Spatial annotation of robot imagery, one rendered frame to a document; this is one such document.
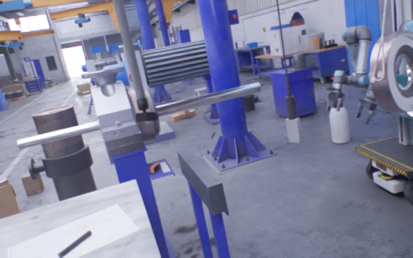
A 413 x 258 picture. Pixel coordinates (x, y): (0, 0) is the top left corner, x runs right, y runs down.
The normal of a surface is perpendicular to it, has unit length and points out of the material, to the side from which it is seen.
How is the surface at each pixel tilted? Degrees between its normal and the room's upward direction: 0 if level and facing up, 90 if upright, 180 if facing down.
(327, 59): 90
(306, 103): 90
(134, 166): 90
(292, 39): 90
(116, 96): 45
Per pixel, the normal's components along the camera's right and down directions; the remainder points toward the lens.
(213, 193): 0.33, 0.17
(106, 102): 0.11, -0.55
